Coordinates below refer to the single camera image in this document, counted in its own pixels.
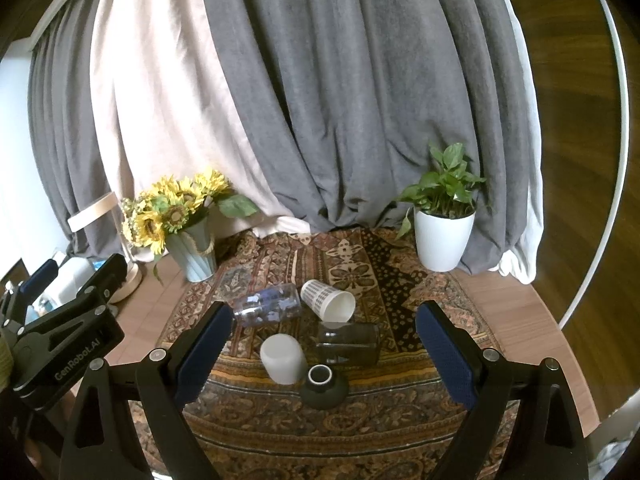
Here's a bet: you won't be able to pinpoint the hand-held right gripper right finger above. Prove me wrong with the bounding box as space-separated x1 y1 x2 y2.
415 301 589 480

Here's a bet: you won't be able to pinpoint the patterned brown tablecloth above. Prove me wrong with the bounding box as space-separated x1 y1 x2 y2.
155 227 522 480

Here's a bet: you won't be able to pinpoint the white curved hoop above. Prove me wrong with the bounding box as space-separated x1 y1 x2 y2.
556 0 631 332

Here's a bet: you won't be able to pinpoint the white sheer curtain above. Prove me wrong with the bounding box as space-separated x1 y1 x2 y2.
492 0 546 284

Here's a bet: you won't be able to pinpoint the dark glass cup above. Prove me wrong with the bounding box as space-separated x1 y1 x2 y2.
315 322 381 367

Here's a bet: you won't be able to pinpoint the green leafy plant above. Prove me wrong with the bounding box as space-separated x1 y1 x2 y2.
395 142 487 239

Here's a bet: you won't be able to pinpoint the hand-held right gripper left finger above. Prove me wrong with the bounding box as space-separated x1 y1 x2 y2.
61 301 236 480

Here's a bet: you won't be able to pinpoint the small black ceramic cup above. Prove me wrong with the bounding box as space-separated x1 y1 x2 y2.
300 364 350 409

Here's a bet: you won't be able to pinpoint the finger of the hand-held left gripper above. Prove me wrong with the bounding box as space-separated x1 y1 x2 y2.
0 259 61 333
47 253 127 320

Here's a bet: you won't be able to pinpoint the wooden and white desk lamp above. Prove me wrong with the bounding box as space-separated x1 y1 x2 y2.
67 192 147 306

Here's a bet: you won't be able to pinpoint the white box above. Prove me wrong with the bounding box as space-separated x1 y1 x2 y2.
49 256 97 307

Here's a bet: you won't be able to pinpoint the beige curtain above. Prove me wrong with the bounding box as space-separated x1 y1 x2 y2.
89 0 312 241

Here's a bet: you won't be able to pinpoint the grey curtain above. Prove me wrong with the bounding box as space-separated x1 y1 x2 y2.
27 2 128 263
197 0 532 277

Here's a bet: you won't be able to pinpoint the white ribbed plant pot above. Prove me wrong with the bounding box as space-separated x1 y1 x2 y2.
413 208 477 273

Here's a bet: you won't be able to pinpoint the white plastic cup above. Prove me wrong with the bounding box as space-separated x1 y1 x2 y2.
259 333 308 385

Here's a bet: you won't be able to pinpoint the sunflower bouquet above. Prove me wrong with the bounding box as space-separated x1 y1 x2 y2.
120 169 261 286

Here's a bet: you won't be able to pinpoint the pale blue ribbed vase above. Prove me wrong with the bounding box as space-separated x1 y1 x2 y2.
165 220 219 283

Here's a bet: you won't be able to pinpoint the white patterned paper cup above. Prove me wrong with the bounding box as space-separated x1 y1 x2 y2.
300 279 357 322

